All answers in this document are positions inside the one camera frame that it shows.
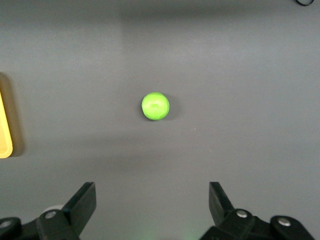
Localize dark grey table mat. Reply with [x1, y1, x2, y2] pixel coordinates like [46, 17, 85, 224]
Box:
[0, 0, 320, 240]

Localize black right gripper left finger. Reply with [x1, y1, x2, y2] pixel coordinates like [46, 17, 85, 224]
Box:
[36, 181, 97, 240]

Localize yellow plastic tray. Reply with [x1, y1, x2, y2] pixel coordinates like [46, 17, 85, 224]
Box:
[0, 72, 14, 159]

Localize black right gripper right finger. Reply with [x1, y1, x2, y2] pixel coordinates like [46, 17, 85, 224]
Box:
[199, 181, 272, 240]

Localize loose black cable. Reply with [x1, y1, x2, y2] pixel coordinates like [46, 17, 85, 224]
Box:
[291, 0, 316, 7]

